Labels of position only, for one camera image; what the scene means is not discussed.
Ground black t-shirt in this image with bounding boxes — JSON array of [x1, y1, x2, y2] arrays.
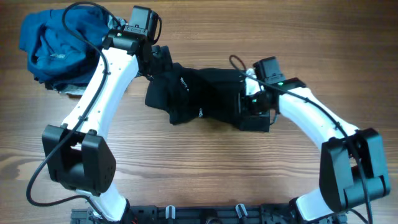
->
[[145, 47, 270, 133]]

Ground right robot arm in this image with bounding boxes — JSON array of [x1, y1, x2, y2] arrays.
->
[[239, 77, 391, 223]]

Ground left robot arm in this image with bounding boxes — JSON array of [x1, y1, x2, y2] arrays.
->
[[42, 27, 163, 223]]

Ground grey folded garment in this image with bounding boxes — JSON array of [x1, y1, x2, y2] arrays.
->
[[57, 16, 127, 96]]

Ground blue crumpled garment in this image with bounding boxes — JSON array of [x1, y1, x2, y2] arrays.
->
[[19, 6, 109, 90]]

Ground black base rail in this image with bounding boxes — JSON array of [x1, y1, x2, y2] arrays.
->
[[70, 203, 347, 224]]

